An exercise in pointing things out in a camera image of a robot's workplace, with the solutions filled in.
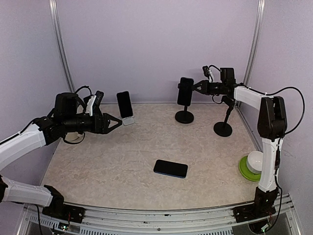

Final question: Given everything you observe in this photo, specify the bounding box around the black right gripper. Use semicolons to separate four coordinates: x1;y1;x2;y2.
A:
193;79;227;94

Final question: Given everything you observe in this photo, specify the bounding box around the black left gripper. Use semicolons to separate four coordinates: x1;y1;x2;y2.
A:
63;112;122;134

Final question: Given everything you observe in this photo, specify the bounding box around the black phone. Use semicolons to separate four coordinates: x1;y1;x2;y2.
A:
177;77;194;106

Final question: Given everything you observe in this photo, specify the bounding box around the white folding phone stand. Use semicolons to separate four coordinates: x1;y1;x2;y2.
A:
122;117;135;126

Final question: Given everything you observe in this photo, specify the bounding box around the clear phone case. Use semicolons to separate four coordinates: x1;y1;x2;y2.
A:
116;91;133;118

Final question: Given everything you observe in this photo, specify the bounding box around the black pole stand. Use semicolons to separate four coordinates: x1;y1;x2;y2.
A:
213;95;235;137
174;82;195;124

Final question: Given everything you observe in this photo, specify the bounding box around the blue phone underneath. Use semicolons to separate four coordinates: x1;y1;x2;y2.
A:
153;159;188;178

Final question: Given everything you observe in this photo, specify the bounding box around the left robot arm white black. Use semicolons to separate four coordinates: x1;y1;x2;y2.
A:
0;91;122;218

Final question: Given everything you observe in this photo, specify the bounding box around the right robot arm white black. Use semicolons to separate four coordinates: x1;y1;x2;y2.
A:
193;66;287;217

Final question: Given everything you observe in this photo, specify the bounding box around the cream ceramic mug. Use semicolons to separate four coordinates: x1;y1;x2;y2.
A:
65;132;83;142

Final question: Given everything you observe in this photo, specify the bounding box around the white bowl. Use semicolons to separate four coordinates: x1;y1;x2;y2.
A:
246;151;263;174

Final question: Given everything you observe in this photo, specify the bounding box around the green plate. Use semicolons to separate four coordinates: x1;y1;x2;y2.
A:
239;156;261;182

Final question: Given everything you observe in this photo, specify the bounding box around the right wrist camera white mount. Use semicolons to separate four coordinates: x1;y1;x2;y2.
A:
202;66;214;83

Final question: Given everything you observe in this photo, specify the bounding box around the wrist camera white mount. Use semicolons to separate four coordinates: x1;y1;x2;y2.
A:
202;66;214;83
84;91;105;116

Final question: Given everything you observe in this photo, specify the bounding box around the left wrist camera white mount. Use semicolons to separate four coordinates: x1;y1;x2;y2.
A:
84;91;105;116

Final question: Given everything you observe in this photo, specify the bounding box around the right aluminium frame post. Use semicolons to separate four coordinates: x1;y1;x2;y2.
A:
243;0;266;85

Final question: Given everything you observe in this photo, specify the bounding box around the aluminium frame post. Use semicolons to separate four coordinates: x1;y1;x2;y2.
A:
48;0;75;92
243;0;266;85

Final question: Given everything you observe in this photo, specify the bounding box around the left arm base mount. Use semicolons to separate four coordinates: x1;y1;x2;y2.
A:
42;204;85;224

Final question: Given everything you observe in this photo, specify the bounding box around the left aluminium frame post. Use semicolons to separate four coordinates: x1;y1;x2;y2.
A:
48;0;75;92

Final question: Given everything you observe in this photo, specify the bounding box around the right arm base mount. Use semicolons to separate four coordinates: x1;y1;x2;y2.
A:
233;204;276;223

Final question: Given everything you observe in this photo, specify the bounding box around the front aluminium rail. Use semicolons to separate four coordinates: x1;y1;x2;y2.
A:
17;195;301;235

